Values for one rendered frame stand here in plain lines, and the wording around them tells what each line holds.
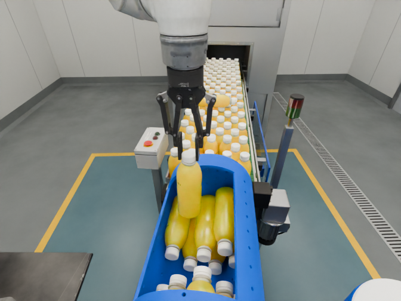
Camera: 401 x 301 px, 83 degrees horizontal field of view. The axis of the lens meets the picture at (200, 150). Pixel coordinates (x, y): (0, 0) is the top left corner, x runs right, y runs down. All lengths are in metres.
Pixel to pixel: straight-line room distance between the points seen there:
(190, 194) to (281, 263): 1.42
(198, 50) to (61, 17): 4.91
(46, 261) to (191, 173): 0.50
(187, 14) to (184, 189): 0.41
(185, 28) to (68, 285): 0.69
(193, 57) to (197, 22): 0.06
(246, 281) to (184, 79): 0.41
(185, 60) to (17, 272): 0.72
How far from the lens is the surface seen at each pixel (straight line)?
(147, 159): 1.00
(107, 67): 5.22
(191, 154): 0.58
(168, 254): 0.69
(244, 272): 0.51
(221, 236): 0.64
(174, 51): 0.44
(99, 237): 2.14
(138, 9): 0.54
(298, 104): 1.13
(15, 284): 0.85
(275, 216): 1.16
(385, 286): 0.83
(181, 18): 0.42
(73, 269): 0.81
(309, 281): 1.97
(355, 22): 5.71
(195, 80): 0.46
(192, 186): 0.61
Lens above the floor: 1.66
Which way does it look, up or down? 36 degrees down
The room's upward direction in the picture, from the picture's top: straight up
